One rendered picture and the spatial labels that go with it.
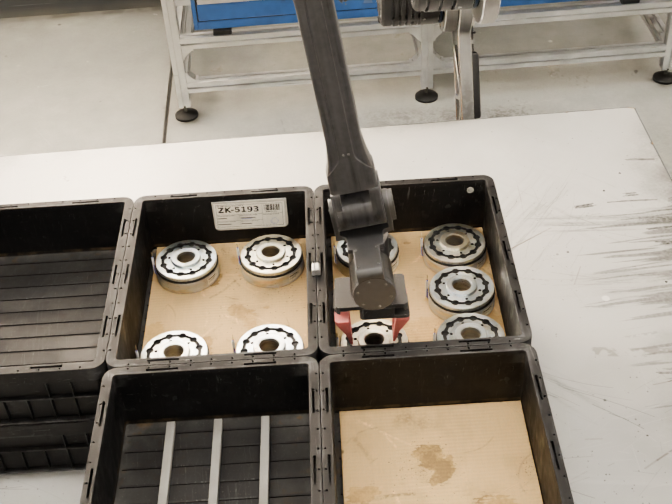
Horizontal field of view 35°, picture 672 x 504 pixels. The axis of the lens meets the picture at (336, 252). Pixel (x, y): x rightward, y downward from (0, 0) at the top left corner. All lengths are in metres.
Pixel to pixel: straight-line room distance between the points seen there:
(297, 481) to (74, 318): 0.50
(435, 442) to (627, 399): 0.39
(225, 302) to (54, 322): 0.27
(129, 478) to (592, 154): 1.22
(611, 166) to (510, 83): 1.64
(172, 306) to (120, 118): 2.12
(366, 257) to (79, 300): 0.58
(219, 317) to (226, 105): 2.15
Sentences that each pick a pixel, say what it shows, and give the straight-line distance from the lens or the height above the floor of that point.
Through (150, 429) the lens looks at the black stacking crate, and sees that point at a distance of 1.59.
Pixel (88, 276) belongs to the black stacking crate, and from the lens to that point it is 1.86.
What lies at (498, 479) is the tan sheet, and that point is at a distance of 1.49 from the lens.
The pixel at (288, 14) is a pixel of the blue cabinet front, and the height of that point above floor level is 0.35.
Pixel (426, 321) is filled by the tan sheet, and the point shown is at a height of 0.83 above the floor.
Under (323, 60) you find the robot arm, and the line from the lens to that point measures 1.35.
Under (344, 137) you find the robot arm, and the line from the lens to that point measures 1.38.
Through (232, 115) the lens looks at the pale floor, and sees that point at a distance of 3.76.
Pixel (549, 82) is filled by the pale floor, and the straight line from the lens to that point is 3.89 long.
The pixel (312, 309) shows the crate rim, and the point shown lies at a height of 0.93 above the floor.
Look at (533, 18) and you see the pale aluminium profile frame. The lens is 3.69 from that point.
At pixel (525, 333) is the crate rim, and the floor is 0.93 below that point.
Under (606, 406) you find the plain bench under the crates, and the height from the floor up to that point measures 0.70.
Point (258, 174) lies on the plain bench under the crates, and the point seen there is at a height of 0.70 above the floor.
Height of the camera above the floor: 2.00
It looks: 40 degrees down
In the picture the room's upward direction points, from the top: 4 degrees counter-clockwise
